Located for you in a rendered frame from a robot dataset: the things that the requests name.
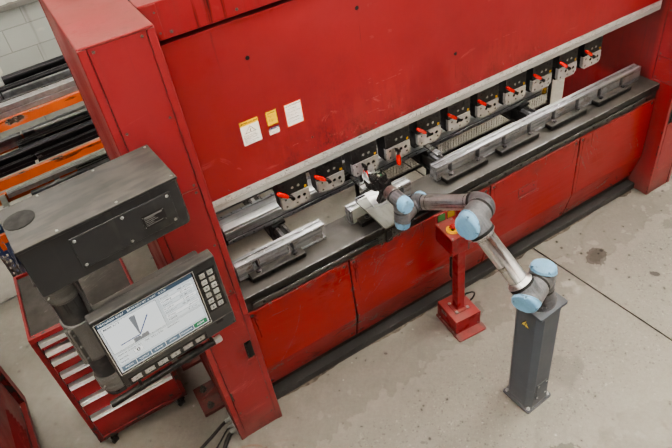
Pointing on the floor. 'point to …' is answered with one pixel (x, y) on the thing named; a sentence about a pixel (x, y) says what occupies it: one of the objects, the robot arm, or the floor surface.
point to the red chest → (63, 366)
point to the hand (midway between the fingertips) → (366, 175)
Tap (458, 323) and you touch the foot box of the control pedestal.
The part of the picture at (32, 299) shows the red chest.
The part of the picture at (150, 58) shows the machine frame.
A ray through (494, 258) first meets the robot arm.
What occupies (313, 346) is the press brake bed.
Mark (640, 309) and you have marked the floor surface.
